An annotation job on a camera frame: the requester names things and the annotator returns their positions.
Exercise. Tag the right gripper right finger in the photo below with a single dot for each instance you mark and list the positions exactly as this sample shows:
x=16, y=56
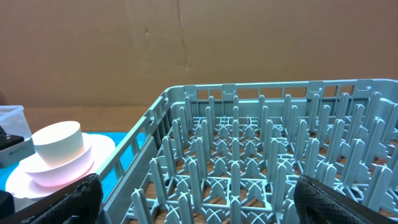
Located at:
x=316, y=202

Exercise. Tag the white cup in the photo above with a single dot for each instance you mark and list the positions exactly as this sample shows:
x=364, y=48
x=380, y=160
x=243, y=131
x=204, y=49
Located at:
x=59, y=143

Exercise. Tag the small pink plate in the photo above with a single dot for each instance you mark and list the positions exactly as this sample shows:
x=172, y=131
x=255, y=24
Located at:
x=40, y=172

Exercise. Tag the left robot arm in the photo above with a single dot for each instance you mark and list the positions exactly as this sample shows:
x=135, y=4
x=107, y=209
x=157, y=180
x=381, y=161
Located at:
x=14, y=148

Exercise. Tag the clear plastic bin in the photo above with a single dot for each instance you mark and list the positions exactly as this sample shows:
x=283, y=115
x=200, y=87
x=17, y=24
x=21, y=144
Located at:
x=13, y=121

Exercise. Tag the large pink plate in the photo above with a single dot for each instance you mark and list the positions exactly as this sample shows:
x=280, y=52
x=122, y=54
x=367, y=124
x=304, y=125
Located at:
x=22, y=186

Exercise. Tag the grey dish rack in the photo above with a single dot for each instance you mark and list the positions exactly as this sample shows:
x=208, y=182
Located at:
x=234, y=152

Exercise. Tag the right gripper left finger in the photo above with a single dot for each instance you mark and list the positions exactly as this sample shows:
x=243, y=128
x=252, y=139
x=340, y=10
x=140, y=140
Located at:
x=81, y=206

